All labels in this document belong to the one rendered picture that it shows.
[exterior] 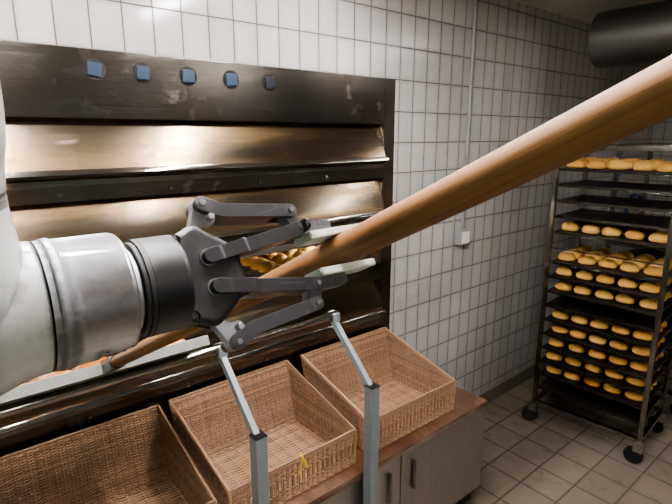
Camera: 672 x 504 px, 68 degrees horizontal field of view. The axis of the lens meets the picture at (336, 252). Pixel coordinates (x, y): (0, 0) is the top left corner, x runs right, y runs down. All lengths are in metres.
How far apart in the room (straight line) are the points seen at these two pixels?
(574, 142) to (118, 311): 0.30
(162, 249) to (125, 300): 0.05
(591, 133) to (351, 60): 2.09
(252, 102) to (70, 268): 1.75
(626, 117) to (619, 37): 3.15
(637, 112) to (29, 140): 1.67
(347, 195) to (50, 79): 1.28
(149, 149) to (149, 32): 0.38
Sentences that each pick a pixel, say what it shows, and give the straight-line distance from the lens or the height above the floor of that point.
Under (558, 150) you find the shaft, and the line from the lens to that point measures 0.34.
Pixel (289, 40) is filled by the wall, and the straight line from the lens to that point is 2.19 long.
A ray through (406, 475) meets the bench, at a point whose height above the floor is 0.43.
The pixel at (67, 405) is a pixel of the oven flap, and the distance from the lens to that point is 1.98.
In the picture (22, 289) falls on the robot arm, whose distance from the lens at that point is 0.35.
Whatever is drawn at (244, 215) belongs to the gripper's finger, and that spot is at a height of 1.77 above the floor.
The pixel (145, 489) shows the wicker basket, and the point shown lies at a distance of 2.12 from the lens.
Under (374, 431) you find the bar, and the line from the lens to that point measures 1.96.
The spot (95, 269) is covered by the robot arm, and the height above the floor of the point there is 1.75.
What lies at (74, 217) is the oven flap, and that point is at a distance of 1.84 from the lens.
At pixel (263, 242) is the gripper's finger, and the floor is 1.75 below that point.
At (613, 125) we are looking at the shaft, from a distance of 0.33.
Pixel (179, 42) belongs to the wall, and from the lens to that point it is 1.96.
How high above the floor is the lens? 1.84
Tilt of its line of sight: 13 degrees down
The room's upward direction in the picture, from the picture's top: straight up
